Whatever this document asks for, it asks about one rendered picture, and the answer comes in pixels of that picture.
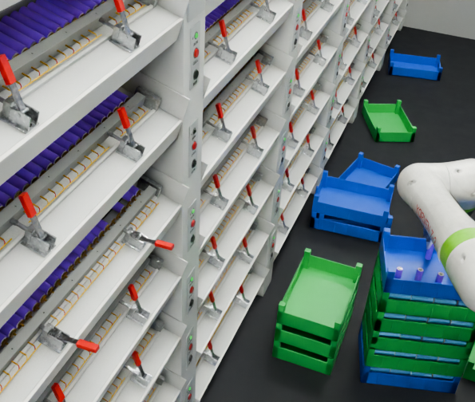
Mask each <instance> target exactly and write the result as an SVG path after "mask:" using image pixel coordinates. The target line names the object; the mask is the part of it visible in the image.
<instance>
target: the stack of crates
mask: <svg viewBox="0 0 475 402"><path fill-rule="evenodd" d="M361 272H362V264H361V263H357V265H356V267H355V268H354V267H352V266H347V265H343V264H341V263H337V262H332V261H330V260H327V259H324V258H319V257H316V256H313V255H311V249H308V248H306V249H305V251H304V256H303V259H302V261H301V263H300V264H299V267H298V269H297V270H296V272H295V276H294V277H293V279H292V281H291V284H290V285H289V287H288V289H287V292H286V293H285V296H284V298H283V300H282V301H280V303H279V308H278V313H277V320H276V327H275V339H274V345H273V351H272V356H273V357H276V358H279V359H281V360H284V361H288V362H291V363H293V364H296V365H300V366H303V367H305V368H308V369H312V370H315V371H317V372H321V373H324V374H327V375H329V376H330V375H331V373H332V370H333V367H334V364H335V361H336V359H337V356H338V352H339V350H340V347H341V344H342V341H343V338H344V336H345V333H346V330H347V327H348V325H349V322H350V318H351V315H352V313H353V308H354V302H355V298H356V294H357V290H358V284H359V280H360V276H361Z"/></svg>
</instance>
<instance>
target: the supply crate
mask: <svg viewBox="0 0 475 402"><path fill-rule="evenodd" d="M426 251H427V249H426V238H415V237H408V236H401V235H393V234H390V228H385V227H384V228H383V232H382V237H381V241H380V245H379V254H380V263H381V272H382V288H383V292H386V293H393V294H406V295H414V296H421V297H428V298H441V299H449V300H456V301H461V298H460V297H459V295H458V293H457V291H456V290H455V288H454V287H453V284H452V282H451V281H450V279H449V277H448V275H447V273H446V272H445V269H444V267H443V265H442V263H441V260H440V259H438V256H437V252H436V250H435V248H434V249H433V254H432V258H431V259H430V260H427V259H426V258H425V256H426ZM439 260H440V261H439ZM398 266H400V267H402V268H403V271H402V276H401V278H394V275H395V272H396V269H397V267H398ZM418 268H422V269H423V270H424V272H423V275H422V279H421V281H415V280H414V279H415V275H416V273H417V269H418ZM438 272H442V273H443V274H444V278H443V280H442V283H436V282H435V281H436V278H437V273H438Z"/></svg>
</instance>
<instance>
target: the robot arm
mask: <svg viewBox="0 0 475 402"><path fill-rule="evenodd" d="M397 189H398V194H399V195H400V196H401V198H402V199H403V200H404V201H405V202H406V203H407V204H408V205H409V206H410V207H411V209H413V211H414V213H415V214H416V216H417V217H418V218H419V219H420V221H421V223H422V225H423V226H424V227H423V236H424V237H426V249H427V250H428V249H429V248H430V247H431V246H432V244H433V246H434V248H435V250H436V252H437V256H438V259H440V260H441V263H442V265H443V267H444V269H445V272H446V273H447V275H448V277H449V279H450V281H451V282H452V284H453V287H454V288H455V290H456V291H457V293H458V295H459V297H460V298H461V300H462V301H463V302H464V304H465V305H466V306H467V307H468V308H469V309H471V310H472V311H473V312H475V221H474V220H473V219H472V218H471V217H470V216H471V214H472V213H473V212H474V210H475V159H466V160H458V161H453V162H447V163H431V164H429V163H416V164H411V165H409V166H407V167H406V168H404V169H403V170H402V172H401V173H400V175H399V177H398V181H397ZM440 260H439V261H440Z"/></svg>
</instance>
